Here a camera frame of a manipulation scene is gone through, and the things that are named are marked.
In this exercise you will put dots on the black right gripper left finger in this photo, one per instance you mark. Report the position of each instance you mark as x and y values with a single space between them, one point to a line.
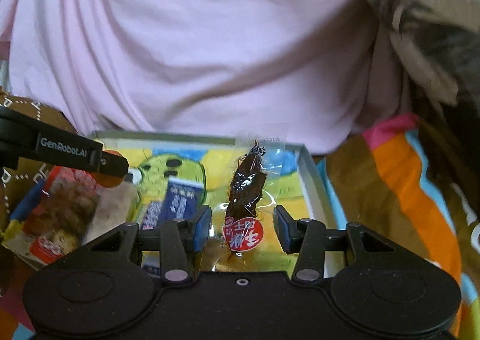
182 243

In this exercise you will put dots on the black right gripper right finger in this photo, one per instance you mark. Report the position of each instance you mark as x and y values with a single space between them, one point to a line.
306 238

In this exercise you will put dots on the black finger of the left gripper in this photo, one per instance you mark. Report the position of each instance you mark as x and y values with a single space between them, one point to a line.
59 147

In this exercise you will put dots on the clear rice cracker bar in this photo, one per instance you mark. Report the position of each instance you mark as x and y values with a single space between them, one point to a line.
114 208

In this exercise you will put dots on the clear packet dark dried meat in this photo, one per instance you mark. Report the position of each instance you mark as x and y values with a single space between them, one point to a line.
253 174

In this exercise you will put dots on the red spicy tofu snack packet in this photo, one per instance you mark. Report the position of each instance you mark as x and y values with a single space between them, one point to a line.
53 218

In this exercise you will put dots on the brown PF patterned pillow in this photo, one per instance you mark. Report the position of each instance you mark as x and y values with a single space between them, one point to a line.
20 171

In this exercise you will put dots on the blue white snack sachet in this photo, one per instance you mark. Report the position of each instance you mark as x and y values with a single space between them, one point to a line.
182 200

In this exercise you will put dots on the grey cardboard box lid tray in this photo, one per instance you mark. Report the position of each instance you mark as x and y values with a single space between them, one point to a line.
210 162

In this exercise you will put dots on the small orange fruit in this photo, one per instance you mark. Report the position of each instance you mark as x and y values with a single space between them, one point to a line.
112 170

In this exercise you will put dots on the colourful cartoon bedsheet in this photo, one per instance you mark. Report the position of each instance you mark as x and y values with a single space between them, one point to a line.
384 179

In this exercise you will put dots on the pink blanket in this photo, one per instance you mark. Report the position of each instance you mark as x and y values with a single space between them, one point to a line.
323 68

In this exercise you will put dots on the camouflage patterned cloth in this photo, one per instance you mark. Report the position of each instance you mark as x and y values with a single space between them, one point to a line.
437 42

